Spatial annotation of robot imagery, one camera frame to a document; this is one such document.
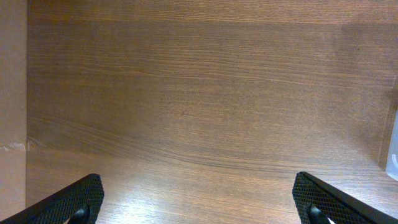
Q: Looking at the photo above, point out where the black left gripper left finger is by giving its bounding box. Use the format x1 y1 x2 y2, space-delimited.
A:
1 174 104 224

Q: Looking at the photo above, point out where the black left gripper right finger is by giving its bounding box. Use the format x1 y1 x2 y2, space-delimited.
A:
292 172 397 224

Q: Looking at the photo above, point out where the clear plastic container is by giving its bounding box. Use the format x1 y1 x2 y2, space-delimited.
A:
386 112 398 180

